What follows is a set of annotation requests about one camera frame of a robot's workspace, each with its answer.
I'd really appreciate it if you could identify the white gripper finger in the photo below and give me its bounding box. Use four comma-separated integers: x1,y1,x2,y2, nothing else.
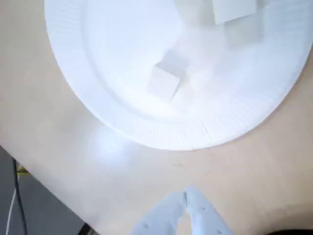
131,190,187,235
184,185,235,235

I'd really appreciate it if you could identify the white cube block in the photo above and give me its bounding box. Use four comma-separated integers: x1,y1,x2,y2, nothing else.
212,0,268,47
146,48,192,102

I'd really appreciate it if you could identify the white paper plate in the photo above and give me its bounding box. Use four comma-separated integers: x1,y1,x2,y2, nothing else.
45,0,313,151

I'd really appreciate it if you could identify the thin black cable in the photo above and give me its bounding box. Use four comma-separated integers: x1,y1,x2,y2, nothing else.
11,156,28,235

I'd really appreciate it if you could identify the thin white cable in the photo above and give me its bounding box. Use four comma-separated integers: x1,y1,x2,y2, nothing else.
5,187,20,235

